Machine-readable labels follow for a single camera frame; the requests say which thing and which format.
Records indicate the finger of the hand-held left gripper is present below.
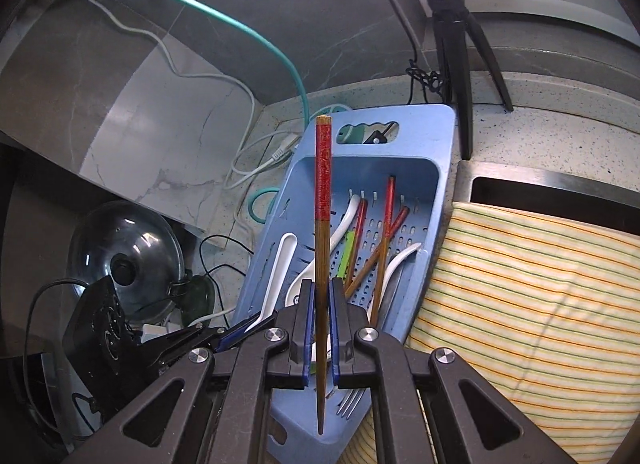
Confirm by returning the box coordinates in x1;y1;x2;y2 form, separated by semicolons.
142;316;251;347
147;341;236;376

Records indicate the white adapter box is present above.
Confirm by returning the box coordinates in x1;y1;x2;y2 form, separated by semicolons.
141;323;183;342

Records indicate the thin black cable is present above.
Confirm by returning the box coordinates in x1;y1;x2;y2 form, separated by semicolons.
199;234;256;295

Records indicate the white plug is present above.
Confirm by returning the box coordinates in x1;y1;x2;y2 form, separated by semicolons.
269;133;301;165

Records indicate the glass pot lid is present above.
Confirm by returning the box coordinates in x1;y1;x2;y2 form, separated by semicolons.
66;200;187;331

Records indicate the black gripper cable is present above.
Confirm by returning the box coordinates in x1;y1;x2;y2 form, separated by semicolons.
22;278;108;437

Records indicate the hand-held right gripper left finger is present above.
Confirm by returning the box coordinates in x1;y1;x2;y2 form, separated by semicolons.
62;280;317;464

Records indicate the blue plastic basket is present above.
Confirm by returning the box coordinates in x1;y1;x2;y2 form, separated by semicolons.
232;104;457;464

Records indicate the red-tipped wooden chopstick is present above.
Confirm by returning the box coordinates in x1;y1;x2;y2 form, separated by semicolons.
344;199;369;289
314;115;335;436
344;207;410;297
369;176;397;327

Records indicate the white ceramic spoon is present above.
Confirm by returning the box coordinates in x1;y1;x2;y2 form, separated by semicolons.
377;242;425;309
285;194;362;307

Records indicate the white plastic spoon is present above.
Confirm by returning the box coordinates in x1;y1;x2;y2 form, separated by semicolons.
245;232;299;335

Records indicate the black tripod cable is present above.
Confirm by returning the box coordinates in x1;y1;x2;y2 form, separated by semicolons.
372;0;446;104

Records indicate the teal cable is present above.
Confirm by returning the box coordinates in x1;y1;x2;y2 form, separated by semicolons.
75;0;311;225

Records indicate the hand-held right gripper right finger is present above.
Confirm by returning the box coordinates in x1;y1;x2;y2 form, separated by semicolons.
327;278;581;464

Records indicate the black tripod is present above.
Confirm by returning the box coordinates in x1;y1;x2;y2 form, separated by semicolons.
410;0;516;161

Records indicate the stainless steel sink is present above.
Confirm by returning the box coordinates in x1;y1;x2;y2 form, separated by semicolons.
457;161;640;235

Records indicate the white cable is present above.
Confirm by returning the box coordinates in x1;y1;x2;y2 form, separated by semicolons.
47;0;281;189

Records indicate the dark green dish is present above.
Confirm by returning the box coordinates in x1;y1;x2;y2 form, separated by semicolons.
175;275;217;325

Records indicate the metal fork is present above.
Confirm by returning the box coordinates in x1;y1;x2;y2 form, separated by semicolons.
334;386;367;420

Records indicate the yellow striped cloth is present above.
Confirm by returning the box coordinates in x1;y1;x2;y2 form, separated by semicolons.
340;201;640;464

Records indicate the green plastic spoon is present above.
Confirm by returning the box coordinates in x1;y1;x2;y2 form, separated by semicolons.
336;230;359;279

